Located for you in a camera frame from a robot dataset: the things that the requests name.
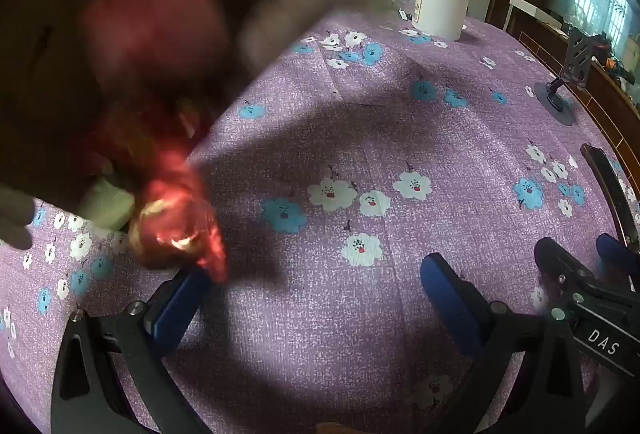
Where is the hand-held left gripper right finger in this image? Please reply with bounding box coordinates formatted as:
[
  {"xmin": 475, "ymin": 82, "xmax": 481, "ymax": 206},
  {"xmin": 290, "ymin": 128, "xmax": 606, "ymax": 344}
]
[{"xmin": 420, "ymin": 253, "xmax": 588, "ymax": 434}]

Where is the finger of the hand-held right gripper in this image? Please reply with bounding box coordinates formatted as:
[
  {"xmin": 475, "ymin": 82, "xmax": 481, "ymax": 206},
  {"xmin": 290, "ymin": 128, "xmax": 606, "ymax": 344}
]
[
  {"xmin": 596, "ymin": 233, "xmax": 640, "ymax": 296},
  {"xmin": 534, "ymin": 236, "xmax": 608, "ymax": 304}
]

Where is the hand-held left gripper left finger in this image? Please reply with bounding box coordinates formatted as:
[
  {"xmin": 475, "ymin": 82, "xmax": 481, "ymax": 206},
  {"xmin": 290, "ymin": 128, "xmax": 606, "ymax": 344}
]
[{"xmin": 50, "ymin": 264, "xmax": 216, "ymax": 434}]

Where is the red snack packet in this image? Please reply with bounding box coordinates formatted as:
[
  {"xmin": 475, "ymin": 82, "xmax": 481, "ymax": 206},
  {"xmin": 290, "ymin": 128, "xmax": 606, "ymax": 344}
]
[{"xmin": 127, "ymin": 159, "xmax": 231, "ymax": 285}]

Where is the brown cardboard box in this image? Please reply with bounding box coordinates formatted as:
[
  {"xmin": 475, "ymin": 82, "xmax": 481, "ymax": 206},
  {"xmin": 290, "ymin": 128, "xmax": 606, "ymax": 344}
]
[{"xmin": 0, "ymin": 0, "xmax": 446, "ymax": 251}]

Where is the black smartphone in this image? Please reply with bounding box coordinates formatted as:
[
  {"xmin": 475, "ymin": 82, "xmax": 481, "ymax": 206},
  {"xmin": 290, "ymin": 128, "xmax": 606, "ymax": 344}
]
[{"xmin": 580, "ymin": 143, "xmax": 640, "ymax": 246}]

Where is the pale green packet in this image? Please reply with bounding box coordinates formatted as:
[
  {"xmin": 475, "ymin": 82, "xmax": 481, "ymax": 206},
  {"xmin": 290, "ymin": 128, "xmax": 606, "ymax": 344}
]
[{"xmin": 80, "ymin": 176, "xmax": 137, "ymax": 233}]

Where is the purple floral tablecloth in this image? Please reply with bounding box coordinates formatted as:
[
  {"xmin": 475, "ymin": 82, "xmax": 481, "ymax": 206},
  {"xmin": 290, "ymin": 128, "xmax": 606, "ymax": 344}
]
[{"xmin": 0, "ymin": 4, "xmax": 640, "ymax": 434}]

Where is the grey phone stand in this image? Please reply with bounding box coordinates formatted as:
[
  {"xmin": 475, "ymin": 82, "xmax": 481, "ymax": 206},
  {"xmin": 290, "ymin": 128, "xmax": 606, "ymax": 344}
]
[{"xmin": 534, "ymin": 26, "xmax": 608, "ymax": 122}]

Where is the orange black object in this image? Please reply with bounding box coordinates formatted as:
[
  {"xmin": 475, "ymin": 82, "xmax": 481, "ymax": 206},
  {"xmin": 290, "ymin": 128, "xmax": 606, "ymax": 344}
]
[{"xmin": 592, "ymin": 34, "xmax": 627, "ymax": 66}]

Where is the white box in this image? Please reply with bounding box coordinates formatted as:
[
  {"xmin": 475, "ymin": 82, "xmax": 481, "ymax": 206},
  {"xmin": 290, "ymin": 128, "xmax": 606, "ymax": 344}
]
[{"xmin": 509, "ymin": 0, "xmax": 564, "ymax": 28}]

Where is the pile of red packets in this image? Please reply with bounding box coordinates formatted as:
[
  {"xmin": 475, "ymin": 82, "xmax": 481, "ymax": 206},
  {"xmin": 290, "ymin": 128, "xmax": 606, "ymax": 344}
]
[{"xmin": 82, "ymin": 0, "xmax": 236, "ymax": 125}]

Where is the white plastic jar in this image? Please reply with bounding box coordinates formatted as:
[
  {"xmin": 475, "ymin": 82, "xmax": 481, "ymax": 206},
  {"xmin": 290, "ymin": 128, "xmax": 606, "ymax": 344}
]
[{"xmin": 412, "ymin": 0, "xmax": 472, "ymax": 43}]

